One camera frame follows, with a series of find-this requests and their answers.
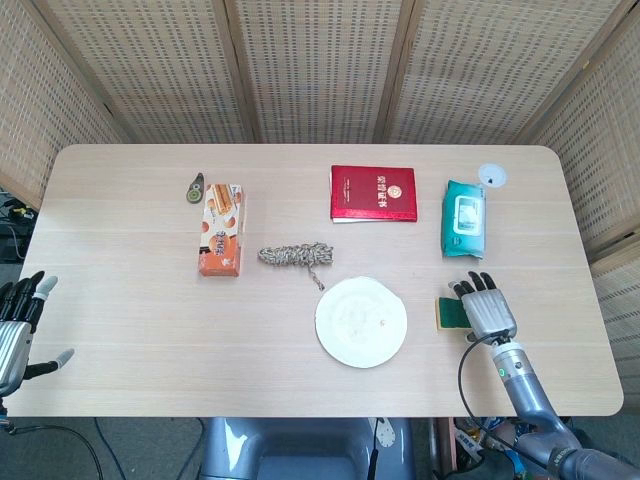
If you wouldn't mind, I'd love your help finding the white round table grommet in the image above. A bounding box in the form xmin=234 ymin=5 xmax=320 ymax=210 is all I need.
xmin=477 ymin=163 xmax=509 ymax=188

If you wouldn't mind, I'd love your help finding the orange snack box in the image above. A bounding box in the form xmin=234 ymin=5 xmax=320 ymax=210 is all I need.
xmin=196 ymin=183 xmax=248 ymax=278

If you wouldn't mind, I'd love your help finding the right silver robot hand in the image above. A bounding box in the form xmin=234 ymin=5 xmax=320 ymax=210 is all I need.
xmin=448 ymin=271 xmax=518 ymax=344

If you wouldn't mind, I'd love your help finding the yellow green sponge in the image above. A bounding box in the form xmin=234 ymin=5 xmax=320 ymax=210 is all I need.
xmin=434 ymin=296 xmax=474 ymax=332

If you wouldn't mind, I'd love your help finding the red certificate book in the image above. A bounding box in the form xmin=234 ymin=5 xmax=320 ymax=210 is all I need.
xmin=329 ymin=164 xmax=418 ymax=225

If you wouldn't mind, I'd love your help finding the white paper plate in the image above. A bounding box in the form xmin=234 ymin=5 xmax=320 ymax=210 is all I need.
xmin=314 ymin=276 xmax=409 ymax=370

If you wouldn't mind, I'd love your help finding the woven folding screen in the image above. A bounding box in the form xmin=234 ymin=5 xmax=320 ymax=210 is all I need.
xmin=0 ymin=0 xmax=640 ymax=381

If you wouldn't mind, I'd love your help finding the green wet wipes pack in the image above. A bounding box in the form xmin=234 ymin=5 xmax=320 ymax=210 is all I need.
xmin=440 ymin=179 xmax=488 ymax=260

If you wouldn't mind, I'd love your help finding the green correction tape dispenser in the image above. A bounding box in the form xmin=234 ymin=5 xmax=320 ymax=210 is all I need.
xmin=184 ymin=172 xmax=205 ymax=206

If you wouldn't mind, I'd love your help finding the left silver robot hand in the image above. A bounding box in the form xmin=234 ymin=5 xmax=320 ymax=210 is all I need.
xmin=0 ymin=271 xmax=76 ymax=396

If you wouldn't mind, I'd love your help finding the braided rope bundle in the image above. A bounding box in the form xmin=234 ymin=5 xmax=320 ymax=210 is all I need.
xmin=257 ymin=241 xmax=335 ymax=292

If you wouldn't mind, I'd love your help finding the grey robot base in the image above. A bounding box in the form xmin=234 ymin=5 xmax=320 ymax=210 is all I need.
xmin=198 ymin=417 xmax=418 ymax=480

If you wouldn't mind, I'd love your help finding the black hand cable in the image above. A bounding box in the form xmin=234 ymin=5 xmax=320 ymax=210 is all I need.
xmin=457 ymin=333 xmax=551 ymax=474

